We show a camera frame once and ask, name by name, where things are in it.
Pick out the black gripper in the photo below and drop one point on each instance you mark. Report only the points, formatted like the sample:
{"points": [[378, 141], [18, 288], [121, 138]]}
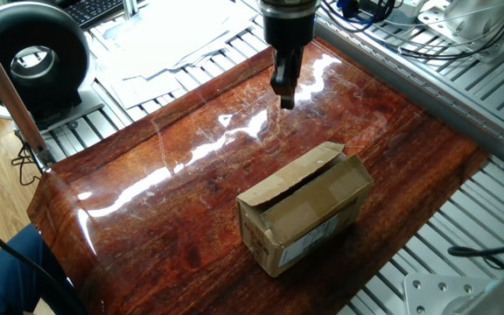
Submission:
{"points": [[289, 30]]}

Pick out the brown cardboard shipping box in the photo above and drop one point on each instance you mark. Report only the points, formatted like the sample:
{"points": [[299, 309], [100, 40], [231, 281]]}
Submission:
{"points": [[304, 210]]}

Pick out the grey junction box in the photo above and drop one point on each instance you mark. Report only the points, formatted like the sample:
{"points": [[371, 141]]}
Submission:
{"points": [[407, 9]]}

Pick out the white paper sheets pile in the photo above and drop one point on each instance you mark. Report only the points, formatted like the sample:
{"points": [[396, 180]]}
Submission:
{"points": [[156, 39]]}

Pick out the short aluminium upright profile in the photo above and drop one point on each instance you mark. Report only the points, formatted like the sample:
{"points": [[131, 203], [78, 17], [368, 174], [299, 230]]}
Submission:
{"points": [[130, 8]]}

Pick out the glossy wood-grain table mat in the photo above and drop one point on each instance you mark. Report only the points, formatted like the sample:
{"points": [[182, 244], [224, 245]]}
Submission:
{"points": [[169, 227]]}

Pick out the black computer keyboard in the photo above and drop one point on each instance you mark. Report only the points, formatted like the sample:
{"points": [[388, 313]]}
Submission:
{"points": [[94, 11]]}

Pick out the drilled robot mounting plate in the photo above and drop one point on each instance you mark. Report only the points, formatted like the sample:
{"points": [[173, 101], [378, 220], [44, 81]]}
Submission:
{"points": [[427, 297]]}

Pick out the person's leg in blue trousers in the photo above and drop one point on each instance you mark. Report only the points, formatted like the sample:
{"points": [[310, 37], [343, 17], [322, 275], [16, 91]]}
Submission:
{"points": [[2, 280]]}

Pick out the grey aluminium frame beam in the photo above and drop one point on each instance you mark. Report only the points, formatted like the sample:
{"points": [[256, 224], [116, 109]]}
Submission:
{"points": [[409, 83]]}

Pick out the silver pedestal on drilled plate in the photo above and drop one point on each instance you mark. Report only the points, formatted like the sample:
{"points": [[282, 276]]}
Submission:
{"points": [[471, 17]]}

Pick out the bare aluminium diagonal post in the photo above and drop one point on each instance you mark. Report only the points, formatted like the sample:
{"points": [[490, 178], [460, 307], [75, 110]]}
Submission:
{"points": [[2, 83]]}

